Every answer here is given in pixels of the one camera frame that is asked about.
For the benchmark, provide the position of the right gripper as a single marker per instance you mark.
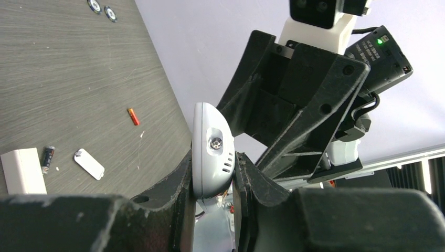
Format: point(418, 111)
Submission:
point(297, 110)

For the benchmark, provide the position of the black battery near box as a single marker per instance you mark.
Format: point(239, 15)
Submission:
point(47, 158)

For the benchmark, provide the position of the white remote control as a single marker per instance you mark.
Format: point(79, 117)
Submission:
point(213, 156)

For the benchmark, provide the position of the red battery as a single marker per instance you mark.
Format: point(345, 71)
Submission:
point(133, 116)

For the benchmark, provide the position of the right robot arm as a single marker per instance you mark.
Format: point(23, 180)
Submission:
point(388, 67)

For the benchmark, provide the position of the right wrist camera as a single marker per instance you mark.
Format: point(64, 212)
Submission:
point(324, 24)

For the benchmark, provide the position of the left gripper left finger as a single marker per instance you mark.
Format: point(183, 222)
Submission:
point(161, 218)

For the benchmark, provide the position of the long white box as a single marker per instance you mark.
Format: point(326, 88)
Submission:
point(22, 172)

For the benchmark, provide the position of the white battery cover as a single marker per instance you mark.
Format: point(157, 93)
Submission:
point(89, 164)

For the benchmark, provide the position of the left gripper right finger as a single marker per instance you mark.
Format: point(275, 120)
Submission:
point(269, 217)

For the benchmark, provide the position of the poker chip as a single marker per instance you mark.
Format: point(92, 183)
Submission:
point(110, 14)
point(94, 6)

